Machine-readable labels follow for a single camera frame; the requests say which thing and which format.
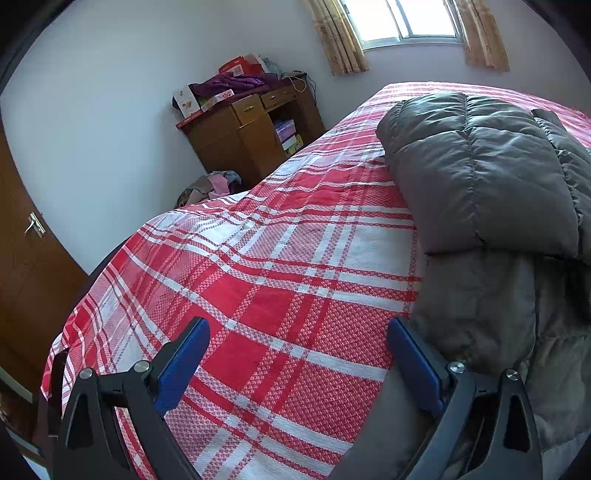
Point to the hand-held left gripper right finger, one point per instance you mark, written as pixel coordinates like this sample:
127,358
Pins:
415,364

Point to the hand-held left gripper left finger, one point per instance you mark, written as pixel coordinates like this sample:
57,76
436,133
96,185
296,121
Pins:
182,364

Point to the grey puffer jacket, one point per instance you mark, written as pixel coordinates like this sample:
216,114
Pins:
485,184

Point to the pile of clothes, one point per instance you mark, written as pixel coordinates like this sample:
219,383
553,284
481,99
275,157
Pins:
212,184

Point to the purple clothes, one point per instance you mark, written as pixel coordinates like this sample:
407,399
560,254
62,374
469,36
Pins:
231,84

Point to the red plaid bed sheet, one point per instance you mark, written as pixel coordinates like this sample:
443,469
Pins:
277,277

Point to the brown wooden door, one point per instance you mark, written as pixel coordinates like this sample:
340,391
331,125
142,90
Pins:
27,300

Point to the wooden desk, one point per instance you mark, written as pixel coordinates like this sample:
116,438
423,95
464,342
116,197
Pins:
221,138

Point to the stack of boxes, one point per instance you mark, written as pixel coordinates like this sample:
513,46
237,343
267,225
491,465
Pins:
287,136

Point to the white printed box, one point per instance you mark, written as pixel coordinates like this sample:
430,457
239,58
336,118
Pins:
184,101

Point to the flat red white box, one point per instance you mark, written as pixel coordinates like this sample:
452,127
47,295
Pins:
217,99

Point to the red gift box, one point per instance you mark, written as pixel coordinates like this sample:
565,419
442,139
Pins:
233,66

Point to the beige patterned curtain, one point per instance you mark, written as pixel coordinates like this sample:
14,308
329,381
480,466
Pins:
339,41
482,37

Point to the window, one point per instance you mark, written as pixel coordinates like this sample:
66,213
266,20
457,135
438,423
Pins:
401,23

